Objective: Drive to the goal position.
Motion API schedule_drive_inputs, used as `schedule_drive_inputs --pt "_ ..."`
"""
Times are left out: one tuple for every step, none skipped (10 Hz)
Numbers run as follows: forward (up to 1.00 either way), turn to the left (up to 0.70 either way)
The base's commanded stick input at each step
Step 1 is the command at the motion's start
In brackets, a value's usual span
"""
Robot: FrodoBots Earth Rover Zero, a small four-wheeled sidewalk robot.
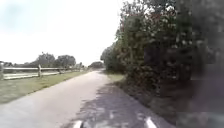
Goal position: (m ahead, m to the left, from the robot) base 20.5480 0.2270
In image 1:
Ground wooden rail fence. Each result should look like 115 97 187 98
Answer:
0 62 84 81

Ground grass verge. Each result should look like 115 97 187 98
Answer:
103 70 224 128

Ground grey asphalt path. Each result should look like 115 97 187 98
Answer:
0 70 176 128

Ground distant trees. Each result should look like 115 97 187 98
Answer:
2 52 105 70

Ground row of roadside trees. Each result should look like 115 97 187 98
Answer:
100 0 224 98

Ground robot's own part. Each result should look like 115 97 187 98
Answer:
145 117 158 128
72 120 83 128

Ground dry grass field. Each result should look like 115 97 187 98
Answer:
0 70 90 105

